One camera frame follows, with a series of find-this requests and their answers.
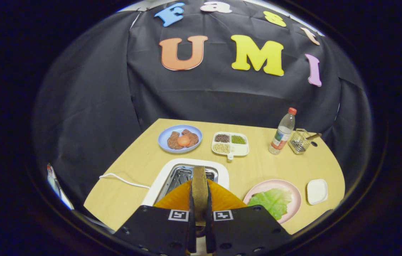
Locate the black backdrop cloth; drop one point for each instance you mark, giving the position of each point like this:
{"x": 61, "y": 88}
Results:
{"x": 222, "y": 96}

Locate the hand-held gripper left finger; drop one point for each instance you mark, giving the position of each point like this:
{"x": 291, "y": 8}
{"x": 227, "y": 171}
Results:
{"x": 191, "y": 231}

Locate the blue round plate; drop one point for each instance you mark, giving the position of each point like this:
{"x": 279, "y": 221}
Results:
{"x": 163, "y": 140}

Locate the pink round plate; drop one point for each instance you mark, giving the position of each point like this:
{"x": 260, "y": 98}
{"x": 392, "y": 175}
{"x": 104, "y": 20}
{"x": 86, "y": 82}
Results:
{"x": 293, "y": 188}

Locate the red tomato slice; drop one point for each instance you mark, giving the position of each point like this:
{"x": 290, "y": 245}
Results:
{"x": 183, "y": 140}

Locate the white divided seed tray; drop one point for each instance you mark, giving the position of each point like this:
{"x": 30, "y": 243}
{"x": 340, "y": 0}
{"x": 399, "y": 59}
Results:
{"x": 240, "y": 150}

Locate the clear water bottle red cap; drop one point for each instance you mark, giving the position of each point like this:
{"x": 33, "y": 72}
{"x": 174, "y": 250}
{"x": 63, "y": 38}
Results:
{"x": 282, "y": 137}

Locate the small white square plate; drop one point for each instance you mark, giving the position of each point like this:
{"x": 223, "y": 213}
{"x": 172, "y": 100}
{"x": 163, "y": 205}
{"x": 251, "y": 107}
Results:
{"x": 317, "y": 192}

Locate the white toaster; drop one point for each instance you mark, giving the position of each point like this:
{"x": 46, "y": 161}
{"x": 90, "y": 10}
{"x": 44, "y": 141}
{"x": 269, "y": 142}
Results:
{"x": 158, "y": 185}

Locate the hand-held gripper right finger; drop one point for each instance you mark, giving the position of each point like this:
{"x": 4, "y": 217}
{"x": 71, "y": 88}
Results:
{"x": 210, "y": 231}

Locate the green lettuce leaf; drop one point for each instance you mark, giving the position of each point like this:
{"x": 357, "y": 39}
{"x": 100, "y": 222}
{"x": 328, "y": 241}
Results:
{"x": 272, "y": 202}

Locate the brown meat patty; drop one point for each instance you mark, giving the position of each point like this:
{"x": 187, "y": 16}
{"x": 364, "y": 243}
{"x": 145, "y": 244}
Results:
{"x": 173, "y": 141}
{"x": 193, "y": 137}

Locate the plain brown toast slice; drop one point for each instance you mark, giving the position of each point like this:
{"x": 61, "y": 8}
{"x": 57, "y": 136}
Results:
{"x": 199, "y": 192}

